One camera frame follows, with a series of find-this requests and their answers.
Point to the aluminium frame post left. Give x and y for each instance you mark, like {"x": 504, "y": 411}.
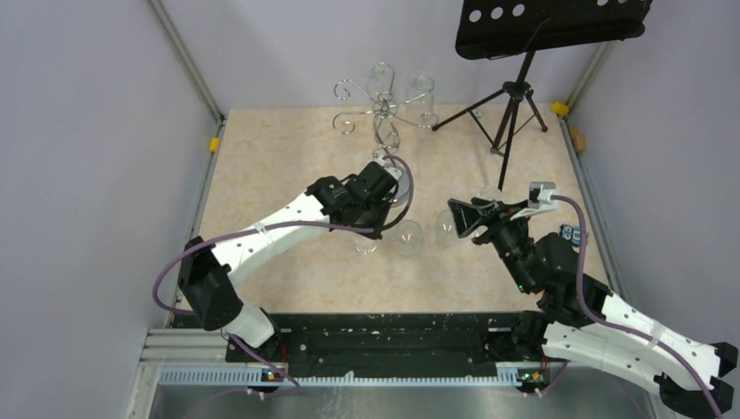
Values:
{"x": 184, "y": 58}

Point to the yellow corner clip right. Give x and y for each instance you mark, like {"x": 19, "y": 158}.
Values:
{"x": 561, "y": 109}

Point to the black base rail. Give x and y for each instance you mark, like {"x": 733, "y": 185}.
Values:
{"x": 401, "y": 345}

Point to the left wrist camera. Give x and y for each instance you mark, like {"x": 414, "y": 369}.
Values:
{"x": 386, "y": 162}

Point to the black music stand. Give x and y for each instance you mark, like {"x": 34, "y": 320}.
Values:
{"x": 502, "y": 29}

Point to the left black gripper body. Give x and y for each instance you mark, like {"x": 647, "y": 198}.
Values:
{"x": 373, "y": 216}

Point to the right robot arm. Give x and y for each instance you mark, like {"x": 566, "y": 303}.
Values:
{"x": 583, "y": 320}

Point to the aluminium frame post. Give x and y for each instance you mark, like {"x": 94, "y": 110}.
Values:
{"x": 595, "y": 63}
{"x": 184, "y": 58}

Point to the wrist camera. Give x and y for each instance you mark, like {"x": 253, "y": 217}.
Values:
{"x": 386, "y": 162}
{"x": 540, "y": 196}

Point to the chrome wine glass rack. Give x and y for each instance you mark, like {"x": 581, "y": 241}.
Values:
{"x": 387, "y": 112}

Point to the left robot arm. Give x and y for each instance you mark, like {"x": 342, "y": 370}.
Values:
{"x": 210, "y": 270}

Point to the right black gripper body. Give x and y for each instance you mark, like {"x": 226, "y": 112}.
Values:
{"x": 505, "y": 234}

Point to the brown block on rail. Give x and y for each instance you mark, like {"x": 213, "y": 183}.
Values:
{"x": 578, "y": 140}

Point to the white cable duct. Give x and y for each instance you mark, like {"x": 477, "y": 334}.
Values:
{"x": 263, "y": 377}

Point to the yellow clip left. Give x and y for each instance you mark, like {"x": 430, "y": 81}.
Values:
{"x": 214, "y": 145}

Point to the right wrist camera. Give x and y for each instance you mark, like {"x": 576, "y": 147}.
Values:
{"x": 540, "y": 196}

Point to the aluminium frame post right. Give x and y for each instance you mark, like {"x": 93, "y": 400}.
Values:
{"x": 595, "y": 63}

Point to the small blue black device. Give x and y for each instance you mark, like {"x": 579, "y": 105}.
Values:
{"x": 573, "y": 234}

